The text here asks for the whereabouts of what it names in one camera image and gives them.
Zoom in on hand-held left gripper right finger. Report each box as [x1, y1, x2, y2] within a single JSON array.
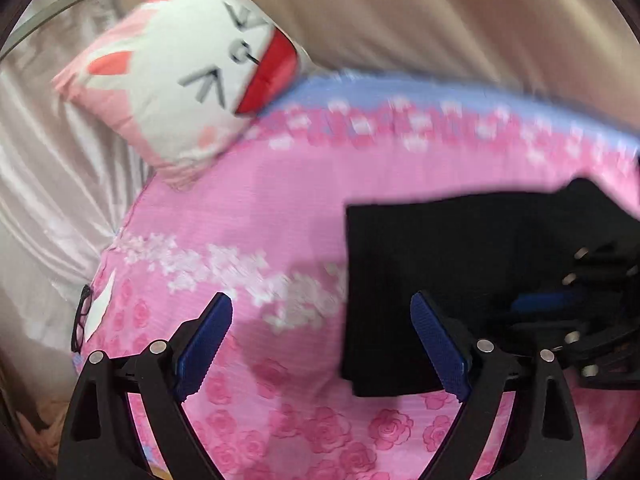
[[409, 291, 588, 480]]

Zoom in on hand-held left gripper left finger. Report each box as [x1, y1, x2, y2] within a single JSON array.
[[57, 291, 236, 480]]

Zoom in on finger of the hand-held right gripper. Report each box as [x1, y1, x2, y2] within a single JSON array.
[[505, 312, 640, 392], [510, 245, 640, 313]]

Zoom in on black pants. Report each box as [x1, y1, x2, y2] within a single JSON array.
[[340, 177, 640, 398]]

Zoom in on pink floral bed sheet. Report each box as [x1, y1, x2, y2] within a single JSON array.
[[70, 67, 640, 480]]

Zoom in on pale pink satin cloth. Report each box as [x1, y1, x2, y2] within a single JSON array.
[[0, 5, 156, 461]]

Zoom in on white cat face pillow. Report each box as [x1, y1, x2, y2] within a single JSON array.
[[51, 0, 313, 192]]

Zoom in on beige blanket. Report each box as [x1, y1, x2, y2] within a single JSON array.
[[107, 0, 640, 136]]

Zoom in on grey metal bar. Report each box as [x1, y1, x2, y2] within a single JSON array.
[[0, 0, 115, 58]]

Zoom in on black frame glasses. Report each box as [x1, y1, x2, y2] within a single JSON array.
[[70, 284, 96, 353]]

